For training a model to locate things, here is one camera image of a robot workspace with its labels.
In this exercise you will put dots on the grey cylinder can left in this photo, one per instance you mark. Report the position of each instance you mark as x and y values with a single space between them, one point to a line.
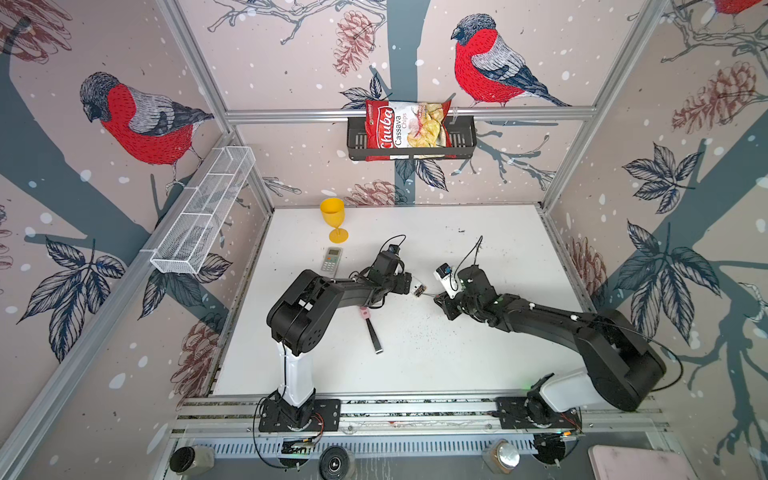
192 460

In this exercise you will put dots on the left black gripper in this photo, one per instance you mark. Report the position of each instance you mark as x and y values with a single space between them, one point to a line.
404 281

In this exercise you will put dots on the red cassava chips bag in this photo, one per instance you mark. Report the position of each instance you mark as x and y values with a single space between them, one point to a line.
406 125

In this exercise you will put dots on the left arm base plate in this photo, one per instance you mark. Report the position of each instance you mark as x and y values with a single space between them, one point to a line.
277 416

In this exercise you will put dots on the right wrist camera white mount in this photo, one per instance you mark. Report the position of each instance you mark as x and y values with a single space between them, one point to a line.
446 276

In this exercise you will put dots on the yellow plastic goblet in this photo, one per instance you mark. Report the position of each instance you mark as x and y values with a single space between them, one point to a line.
333 213

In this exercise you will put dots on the black wall basket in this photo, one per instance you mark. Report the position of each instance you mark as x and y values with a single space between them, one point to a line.
461 143

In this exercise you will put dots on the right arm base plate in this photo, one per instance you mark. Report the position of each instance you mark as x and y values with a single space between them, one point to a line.
517 413

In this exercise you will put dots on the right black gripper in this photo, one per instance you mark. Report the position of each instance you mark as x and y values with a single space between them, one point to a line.
444 303

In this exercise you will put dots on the grey small remote control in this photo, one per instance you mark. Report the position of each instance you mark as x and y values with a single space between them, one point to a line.
331 261

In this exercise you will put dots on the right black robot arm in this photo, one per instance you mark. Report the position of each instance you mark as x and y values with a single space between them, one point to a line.
620 367

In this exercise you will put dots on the silver topped jar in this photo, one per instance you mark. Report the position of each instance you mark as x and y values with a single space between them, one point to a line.
501 457

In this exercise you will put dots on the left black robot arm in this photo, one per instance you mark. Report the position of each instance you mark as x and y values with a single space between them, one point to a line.
300 318

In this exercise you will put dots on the white wire wall basket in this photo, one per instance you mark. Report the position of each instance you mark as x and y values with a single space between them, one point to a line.
194 231

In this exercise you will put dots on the black round speaker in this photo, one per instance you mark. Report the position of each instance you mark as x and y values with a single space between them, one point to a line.
337 463

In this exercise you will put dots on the pink board corner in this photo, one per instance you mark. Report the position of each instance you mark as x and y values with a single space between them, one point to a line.
617 463

